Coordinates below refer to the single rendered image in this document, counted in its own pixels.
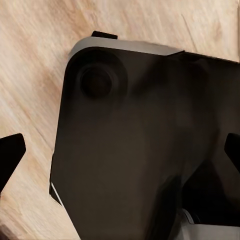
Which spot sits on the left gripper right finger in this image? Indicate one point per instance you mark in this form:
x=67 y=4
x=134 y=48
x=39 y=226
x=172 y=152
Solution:
x=232 y=149

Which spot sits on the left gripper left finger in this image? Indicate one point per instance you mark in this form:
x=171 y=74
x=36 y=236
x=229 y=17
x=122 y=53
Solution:
x=12 y=149

